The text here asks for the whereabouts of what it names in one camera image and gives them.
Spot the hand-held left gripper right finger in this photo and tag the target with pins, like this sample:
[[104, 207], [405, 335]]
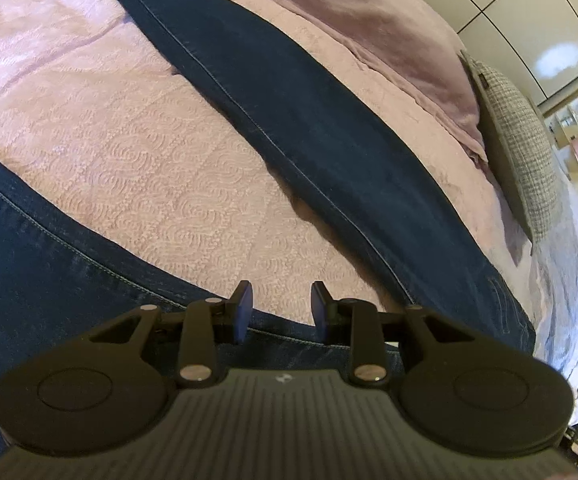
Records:
[[320, 312]]

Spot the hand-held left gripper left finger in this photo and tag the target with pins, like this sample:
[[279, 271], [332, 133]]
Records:
[[243, 310]]

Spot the dark blue jeans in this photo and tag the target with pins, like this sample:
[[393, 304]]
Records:
[[319, 135]]

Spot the pink bedspread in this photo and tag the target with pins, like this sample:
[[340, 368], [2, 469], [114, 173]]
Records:
[[144, 185]]

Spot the grey checked pillow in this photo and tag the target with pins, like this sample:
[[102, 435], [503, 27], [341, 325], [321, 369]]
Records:
[[519, 135]]

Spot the purple blanket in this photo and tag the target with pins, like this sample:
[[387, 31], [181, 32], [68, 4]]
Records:
[[369, 35]]

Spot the small white shelf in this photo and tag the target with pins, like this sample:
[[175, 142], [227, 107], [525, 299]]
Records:
[[576, 110]]

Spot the cream wardrobe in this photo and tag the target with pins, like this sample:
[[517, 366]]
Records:
[[519, 20]]

